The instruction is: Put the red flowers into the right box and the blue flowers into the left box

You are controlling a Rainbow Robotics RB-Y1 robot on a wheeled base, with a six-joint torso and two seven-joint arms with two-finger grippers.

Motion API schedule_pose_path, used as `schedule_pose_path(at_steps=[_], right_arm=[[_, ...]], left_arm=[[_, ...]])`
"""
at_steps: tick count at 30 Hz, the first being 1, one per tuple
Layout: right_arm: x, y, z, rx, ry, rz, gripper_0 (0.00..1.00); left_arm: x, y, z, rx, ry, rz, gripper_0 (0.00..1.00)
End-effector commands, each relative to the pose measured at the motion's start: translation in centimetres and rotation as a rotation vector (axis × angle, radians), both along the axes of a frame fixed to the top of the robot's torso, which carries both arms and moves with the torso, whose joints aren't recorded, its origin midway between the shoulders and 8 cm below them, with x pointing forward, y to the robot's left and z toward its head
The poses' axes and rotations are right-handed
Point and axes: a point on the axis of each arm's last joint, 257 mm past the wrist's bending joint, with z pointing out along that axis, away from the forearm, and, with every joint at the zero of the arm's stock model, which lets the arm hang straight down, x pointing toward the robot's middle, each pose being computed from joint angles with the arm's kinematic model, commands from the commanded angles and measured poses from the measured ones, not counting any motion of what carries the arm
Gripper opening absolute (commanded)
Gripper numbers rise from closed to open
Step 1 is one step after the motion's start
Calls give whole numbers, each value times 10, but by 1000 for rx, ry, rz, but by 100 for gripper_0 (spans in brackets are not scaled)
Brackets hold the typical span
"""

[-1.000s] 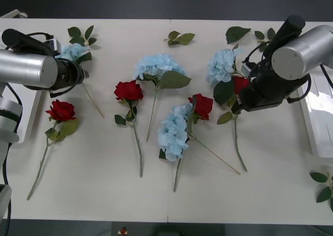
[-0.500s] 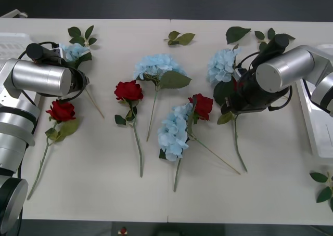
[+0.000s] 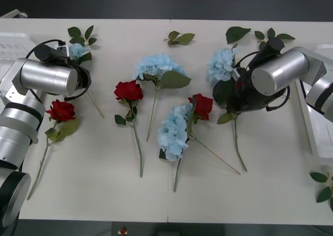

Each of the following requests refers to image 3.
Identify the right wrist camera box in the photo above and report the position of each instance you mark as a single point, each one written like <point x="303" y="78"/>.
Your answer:
<point x="237" y="72"/>

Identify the white cart with wheel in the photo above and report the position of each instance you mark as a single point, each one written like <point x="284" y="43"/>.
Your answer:
<point x="13" y="13"/>

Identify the small red knob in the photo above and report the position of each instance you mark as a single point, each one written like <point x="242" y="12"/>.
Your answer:
<point x="122" y="231"/>

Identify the olive green leaf sprig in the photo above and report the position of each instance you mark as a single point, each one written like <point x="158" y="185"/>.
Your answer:
<point x="184" y="38"/>

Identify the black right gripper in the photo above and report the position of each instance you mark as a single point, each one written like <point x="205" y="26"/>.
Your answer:
<point x="244" y="98"/>

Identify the shallow white box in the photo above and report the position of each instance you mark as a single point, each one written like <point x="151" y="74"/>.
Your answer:
<point x="320" y="142"/>
<point x="10" y="46"/>

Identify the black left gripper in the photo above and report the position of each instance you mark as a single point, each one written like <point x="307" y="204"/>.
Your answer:
<point x="84" y="78"/>

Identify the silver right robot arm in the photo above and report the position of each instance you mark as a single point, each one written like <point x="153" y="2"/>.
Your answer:
<point x="281" y="69"/>

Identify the red rose with tan stem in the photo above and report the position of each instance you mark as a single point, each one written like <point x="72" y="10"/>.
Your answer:
<point x="204" y="106"/>

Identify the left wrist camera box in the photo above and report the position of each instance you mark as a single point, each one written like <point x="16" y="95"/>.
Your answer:
<point x="62" y="50"/>

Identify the red rose with pale leaf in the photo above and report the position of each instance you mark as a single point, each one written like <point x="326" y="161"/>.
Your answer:
<point x="61" y="110"/>

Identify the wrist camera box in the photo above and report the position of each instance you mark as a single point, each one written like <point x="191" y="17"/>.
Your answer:
<point x="237" y="72"/>
<point x="62" y="50"/>

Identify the small pale blue flower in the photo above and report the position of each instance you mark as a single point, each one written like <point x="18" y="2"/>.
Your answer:
<point x="76" y="50"/>

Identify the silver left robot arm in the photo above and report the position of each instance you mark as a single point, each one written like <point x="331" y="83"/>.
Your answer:
<point x="46" y="76"/>

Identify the large single green leaf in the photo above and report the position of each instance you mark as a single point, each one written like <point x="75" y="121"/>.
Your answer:
<point x="235" y="34"/>

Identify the pale blue flower, green stem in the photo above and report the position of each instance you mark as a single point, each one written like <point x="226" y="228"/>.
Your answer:
<point x="171" y="132"/>

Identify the dark green leaf sprig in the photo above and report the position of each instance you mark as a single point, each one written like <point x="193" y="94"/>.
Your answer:
<point x="75" y="32"/>
<point x="323" y="194"/>
<point x="284" y="36"/>

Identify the red rose with long stem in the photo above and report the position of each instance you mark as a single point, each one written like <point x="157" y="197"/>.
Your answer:
<point x="225" y="118"/>

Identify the red rose with dark leaves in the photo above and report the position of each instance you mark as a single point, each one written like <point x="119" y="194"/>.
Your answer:
<point x="128" y="90"/>

